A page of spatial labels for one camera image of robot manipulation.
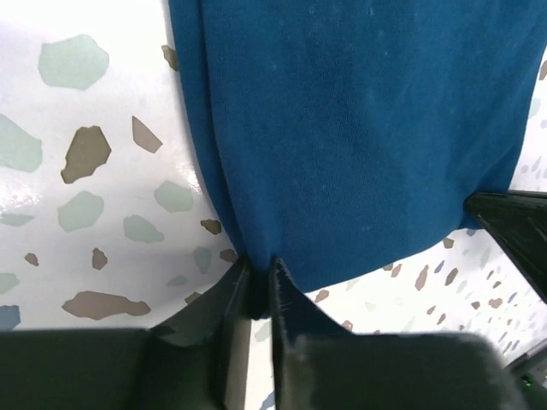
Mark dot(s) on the navy blue t-shirt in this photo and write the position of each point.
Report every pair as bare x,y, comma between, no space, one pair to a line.
341,136

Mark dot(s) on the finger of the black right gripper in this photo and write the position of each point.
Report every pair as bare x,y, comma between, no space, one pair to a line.
517,222

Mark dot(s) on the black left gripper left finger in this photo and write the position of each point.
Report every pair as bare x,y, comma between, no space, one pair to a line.
198,358

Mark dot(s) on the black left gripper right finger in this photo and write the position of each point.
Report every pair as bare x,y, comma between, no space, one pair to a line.
297,325

